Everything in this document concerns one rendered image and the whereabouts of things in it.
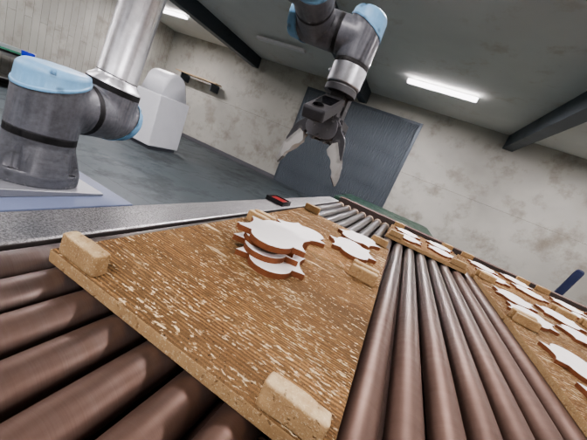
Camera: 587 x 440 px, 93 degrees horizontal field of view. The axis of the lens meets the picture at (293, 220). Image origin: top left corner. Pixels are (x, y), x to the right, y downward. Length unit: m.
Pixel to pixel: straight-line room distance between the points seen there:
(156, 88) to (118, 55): 5.61
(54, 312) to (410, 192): 7.30
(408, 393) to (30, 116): 0.76
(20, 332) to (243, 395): 0.19
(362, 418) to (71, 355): 0.27
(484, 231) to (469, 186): 1.08
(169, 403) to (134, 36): 0.73
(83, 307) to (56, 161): 0.43
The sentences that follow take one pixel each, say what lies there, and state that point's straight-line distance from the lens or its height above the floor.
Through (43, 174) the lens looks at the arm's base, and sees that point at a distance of 0.73.
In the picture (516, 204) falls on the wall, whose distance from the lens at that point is 7.74.
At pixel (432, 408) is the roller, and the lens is 0.46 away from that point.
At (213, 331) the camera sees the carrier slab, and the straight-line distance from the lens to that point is 0.32.
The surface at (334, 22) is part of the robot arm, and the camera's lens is 0.68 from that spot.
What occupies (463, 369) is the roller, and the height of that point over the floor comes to 0.92.
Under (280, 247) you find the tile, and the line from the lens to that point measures 0.45.
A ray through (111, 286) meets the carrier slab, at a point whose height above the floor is 0.94.
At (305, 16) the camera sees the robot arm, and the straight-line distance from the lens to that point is 0.62.
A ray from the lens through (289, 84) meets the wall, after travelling 8.63.
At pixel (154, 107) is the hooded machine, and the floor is 0.79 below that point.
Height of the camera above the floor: 1.14
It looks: 14 degrees down
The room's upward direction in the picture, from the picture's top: 22 degrees clockwise
